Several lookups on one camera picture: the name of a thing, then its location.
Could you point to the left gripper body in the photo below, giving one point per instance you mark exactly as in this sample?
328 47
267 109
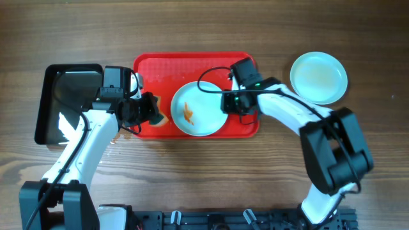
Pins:
152 107

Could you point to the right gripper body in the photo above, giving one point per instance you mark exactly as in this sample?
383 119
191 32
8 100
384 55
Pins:
235 103

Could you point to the light blue plate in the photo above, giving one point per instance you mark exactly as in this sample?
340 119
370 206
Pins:
196 111
317 66
320 92

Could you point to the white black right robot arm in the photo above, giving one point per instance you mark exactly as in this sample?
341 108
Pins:
336 154

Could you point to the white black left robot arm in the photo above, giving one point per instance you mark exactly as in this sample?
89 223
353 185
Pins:
61 199

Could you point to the black plastic tray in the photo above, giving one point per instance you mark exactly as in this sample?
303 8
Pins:
66 88

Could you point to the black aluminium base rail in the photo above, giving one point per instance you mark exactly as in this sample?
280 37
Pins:
344 219

